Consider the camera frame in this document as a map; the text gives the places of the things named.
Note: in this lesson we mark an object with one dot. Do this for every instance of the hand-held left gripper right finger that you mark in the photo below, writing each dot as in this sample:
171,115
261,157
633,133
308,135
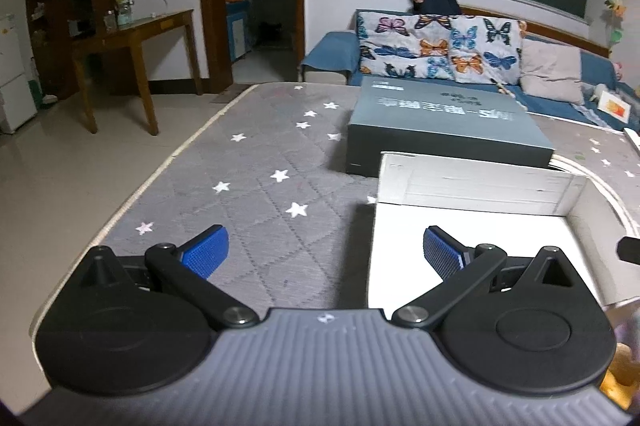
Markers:
440,251

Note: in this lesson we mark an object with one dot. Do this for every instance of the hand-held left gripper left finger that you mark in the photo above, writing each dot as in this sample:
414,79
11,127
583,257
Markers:
205,251

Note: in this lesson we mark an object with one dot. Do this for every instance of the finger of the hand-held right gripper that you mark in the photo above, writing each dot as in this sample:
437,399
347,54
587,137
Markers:
629,250

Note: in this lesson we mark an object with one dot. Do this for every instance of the white cardboard box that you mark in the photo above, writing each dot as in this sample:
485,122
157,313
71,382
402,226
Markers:
475,186

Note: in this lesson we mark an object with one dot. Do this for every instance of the grey box lid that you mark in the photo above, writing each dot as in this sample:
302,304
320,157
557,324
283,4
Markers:
440,116

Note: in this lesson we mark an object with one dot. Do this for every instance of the grey star-patterned desktop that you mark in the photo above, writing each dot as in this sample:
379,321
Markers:
250,166

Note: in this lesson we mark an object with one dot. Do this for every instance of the white card with orange picture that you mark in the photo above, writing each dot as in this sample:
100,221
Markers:
617,109

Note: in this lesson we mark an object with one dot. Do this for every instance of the small white plush toy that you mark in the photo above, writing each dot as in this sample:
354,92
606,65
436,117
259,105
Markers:
598,92

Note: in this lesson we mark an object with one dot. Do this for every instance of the beige cushion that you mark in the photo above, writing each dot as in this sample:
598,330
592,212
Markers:
550,71

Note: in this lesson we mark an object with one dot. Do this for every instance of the butterfly print cushion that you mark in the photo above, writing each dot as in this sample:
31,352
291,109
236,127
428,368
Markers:
480,51
400,41

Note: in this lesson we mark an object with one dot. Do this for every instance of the blue cabinet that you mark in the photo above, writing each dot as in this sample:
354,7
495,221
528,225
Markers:
236,31

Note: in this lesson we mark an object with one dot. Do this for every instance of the blue sofa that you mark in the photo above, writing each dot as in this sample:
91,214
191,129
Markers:
330,49

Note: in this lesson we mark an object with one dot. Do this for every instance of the wooden side table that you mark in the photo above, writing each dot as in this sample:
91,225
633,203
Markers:
145,26

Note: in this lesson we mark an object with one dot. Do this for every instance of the artificial flower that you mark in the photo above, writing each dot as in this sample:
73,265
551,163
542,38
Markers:
615,5

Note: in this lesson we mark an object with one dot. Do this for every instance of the small glass jar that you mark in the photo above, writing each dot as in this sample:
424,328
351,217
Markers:
109,21

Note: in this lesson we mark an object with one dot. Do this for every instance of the white refrigerator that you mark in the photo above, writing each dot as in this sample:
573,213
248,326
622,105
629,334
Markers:
12,71

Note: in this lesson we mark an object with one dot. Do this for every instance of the wooden door frame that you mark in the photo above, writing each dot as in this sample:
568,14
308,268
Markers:
212,6

